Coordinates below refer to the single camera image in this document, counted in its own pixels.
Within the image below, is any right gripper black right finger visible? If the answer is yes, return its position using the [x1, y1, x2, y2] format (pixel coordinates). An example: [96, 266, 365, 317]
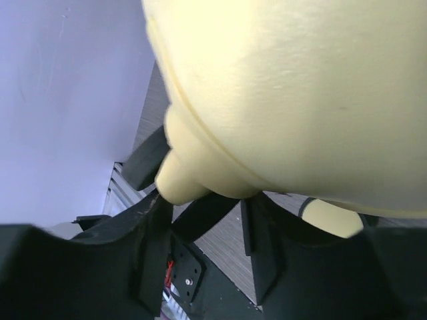
[241, 196, 426, 319]

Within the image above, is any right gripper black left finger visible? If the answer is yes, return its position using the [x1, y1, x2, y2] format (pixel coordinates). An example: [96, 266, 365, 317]
[1, 192, 173, 319]

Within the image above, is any yellow hard-shell suitcase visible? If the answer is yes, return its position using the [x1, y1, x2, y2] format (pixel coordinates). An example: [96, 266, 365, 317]
[142, 1, 426, 218]

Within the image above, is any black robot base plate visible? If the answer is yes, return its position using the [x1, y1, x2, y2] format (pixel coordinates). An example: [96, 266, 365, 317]
[169, 233, 264, 319]

